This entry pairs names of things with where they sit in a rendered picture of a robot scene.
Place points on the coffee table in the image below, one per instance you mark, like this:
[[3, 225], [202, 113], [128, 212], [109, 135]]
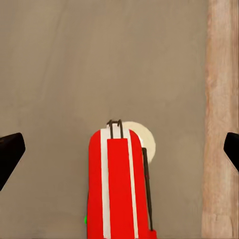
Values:
[[68, 67]]

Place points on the radio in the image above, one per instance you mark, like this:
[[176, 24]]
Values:
[[119, 200]]

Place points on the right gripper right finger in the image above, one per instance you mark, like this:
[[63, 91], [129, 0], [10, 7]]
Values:
[[231, 148]]

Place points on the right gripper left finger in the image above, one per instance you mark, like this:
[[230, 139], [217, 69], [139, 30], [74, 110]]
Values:
[[12, 148]]

